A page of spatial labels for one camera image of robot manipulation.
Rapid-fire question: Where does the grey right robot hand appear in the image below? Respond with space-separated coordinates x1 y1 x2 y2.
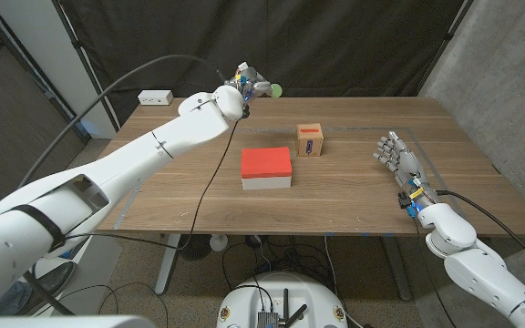
372 130 427 189

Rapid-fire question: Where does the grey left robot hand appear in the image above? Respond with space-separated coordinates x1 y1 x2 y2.
236 62 275 99

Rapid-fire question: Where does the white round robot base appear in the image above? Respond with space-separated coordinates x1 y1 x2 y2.
216 272 349 328

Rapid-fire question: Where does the wooden coin slot box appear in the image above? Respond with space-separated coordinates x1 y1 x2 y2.
295 122 324 158

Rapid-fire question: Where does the red lidded white box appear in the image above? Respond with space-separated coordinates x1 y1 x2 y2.
240 146 293 191

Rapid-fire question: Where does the white power outlet box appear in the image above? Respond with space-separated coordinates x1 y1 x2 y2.
137 89 174 107

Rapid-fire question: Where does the black antenna electronics box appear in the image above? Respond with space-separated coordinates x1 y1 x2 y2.
256 288 309 328

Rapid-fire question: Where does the grey tape outline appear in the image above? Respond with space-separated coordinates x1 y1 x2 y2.
112 126 455 231

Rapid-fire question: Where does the black fabric backdrop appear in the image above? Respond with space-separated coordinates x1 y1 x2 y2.
52 0 473 127

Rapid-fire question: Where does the grey table leg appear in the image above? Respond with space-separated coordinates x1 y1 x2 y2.
380 235 413 302

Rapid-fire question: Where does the black backdrop stand pole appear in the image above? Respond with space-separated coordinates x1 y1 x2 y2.
415 0 474 97
51 0 121 133

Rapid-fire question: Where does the white round foot disc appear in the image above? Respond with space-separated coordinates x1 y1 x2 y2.
209 233 229 253

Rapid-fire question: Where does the small black floor fan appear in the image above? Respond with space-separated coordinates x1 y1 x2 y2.
179 233 212 261

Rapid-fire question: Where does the white table leg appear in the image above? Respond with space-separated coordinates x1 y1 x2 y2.
154 233 182 296

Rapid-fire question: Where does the white flat floor platform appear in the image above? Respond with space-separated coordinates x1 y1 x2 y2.
34 234 123 316

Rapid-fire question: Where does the black leather shoe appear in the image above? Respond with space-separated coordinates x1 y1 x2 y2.
27 261 77 304

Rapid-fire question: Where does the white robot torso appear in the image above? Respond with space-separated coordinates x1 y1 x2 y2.
0 314 157 328

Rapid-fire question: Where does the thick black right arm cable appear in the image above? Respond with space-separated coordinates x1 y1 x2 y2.
435 190 525 277

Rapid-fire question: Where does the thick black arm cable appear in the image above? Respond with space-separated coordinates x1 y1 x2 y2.
435 190 525 277
18 54 227 188

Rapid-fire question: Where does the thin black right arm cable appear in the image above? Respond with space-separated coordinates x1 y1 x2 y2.
410 216 459 328

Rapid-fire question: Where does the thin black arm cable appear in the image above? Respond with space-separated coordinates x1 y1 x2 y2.
410 216 459 328
64 118 241 251

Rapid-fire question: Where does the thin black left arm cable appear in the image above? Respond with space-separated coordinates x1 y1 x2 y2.
64 118 241 251

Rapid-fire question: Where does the white floor cable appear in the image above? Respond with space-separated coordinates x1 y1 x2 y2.
324 234 364 328

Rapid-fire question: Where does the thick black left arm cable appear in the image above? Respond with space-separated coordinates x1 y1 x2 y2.
18 54 227 188

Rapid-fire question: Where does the thin black floor cable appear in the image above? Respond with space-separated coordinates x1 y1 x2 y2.
34 281 170 327

